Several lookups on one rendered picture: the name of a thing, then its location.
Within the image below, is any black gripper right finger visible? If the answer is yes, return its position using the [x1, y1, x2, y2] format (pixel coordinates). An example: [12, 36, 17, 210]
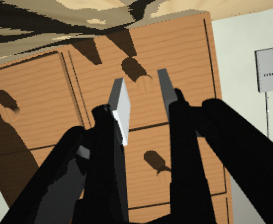
[157, 68, 273, 224]

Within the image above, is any small brown chest of drawers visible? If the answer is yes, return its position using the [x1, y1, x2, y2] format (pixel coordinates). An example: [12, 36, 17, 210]
[0, 12, 233, 224]

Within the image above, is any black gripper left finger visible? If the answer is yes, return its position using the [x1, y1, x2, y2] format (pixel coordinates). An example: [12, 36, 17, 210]
[0, 77, 131, 224]

